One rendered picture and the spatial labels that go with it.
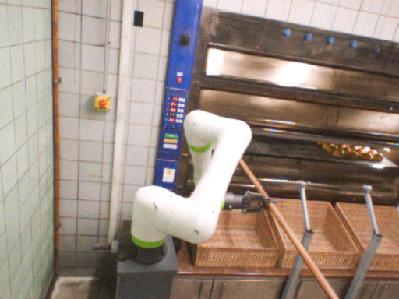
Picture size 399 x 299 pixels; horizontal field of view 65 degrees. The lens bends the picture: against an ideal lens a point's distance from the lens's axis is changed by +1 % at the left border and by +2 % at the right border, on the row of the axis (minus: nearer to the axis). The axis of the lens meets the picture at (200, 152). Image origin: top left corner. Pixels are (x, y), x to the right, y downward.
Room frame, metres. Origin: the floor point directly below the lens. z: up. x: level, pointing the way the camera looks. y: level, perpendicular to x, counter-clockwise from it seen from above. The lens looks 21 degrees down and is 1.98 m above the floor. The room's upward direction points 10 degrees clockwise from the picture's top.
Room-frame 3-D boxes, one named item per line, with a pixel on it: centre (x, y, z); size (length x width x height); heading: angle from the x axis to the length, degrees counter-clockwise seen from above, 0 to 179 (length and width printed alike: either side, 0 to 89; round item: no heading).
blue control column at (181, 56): (2.94, 0.42, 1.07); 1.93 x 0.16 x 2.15; 12
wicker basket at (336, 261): (2.00, -0.88, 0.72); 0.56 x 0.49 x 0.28; 103
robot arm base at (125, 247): (0.91, 0.18, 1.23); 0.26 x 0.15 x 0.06; 106
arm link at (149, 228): (0.92, 0.12, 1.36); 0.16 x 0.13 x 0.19; 73
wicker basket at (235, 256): (1.88, -0.30, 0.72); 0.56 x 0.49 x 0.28; 103
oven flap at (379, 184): (2.26, -0.81, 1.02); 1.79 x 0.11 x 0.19; 102
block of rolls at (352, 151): (2.82, -1.28, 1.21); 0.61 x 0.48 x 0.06; 12
